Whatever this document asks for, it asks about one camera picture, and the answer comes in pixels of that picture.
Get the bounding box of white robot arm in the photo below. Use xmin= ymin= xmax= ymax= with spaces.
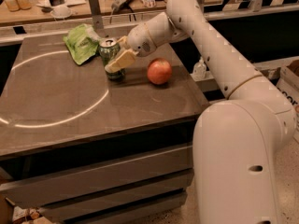
xmin=106 ymin=0 xmax=296 ymax=224

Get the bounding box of grey metal post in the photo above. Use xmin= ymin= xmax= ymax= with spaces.
xmin=88 ymin=0 xmax=104 ymax=29

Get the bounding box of wooden desk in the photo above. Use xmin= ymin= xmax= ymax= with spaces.
xmin=0 ymin=0 xmax=224 ymax=28

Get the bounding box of cardboard box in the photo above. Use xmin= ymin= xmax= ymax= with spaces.
xmin=277 ymin=60 xmax=299 ymax=143

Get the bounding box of clear sanitizer bottle left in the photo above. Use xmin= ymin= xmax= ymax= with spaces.
xmin=192 ymin=58 xmax=206 ymax=81

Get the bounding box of green soda can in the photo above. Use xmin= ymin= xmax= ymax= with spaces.
xmin=98 ymin=38 xmax=125 ymax=80

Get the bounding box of grey power strip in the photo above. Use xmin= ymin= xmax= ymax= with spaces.
xmin=111 ymin=0 xmax=133 ymax=12

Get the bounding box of green chip bag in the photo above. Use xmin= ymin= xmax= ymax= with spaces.
xmin=63 ymin=23 xmax=104 ymax=65

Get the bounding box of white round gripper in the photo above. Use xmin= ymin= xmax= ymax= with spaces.
xmin=105 ymin=23 xmax=157 ymax=73

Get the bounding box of red apple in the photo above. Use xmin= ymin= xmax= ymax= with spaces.
xmin=147 ymin=58 xmax=172 ymax=85

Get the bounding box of grey drawer cabinet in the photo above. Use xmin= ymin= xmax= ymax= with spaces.
xmin=0 ymin=35 xmax=207 ymax=224

